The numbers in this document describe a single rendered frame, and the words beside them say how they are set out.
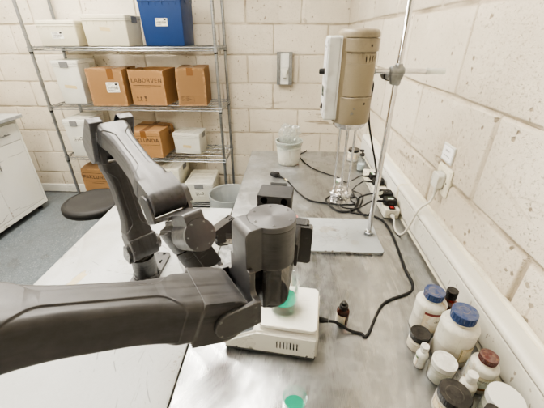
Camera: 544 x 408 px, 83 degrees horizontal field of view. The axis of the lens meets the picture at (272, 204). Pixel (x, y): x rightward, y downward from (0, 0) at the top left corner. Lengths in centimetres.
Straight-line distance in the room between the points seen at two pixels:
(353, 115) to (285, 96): 211
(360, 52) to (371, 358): 70
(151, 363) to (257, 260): 47
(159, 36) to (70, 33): 65
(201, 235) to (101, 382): 38
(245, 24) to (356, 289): 244
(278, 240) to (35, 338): 22
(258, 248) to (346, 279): 59
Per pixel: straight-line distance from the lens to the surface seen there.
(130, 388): 75
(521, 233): 79
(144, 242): 85
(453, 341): 75
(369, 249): 102
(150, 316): 33
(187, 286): 35
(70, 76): 311
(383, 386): 73
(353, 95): 86
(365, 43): 85
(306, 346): 69
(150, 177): 61
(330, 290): 87
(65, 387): 81
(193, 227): 53
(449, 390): 70
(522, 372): 76
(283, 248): 35
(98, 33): 287
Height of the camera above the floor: 150
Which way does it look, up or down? 29 degrees down
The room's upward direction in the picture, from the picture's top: straight up
